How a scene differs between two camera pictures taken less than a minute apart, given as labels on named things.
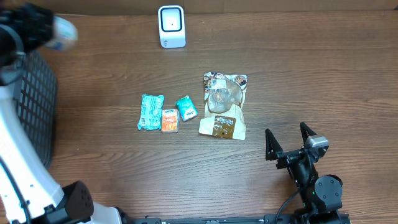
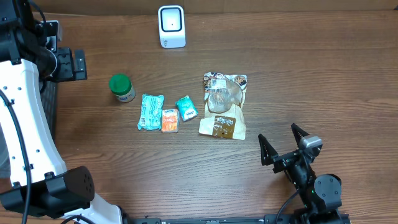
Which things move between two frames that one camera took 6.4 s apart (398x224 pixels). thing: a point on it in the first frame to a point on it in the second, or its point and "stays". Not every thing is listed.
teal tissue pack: (186, 108) stays
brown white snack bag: (224, 114) stays
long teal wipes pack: (151, 109) stays
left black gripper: (35, 22) to (69, 72)
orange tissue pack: (170, 121) stays
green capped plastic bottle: (64, 35) to (120, 85)
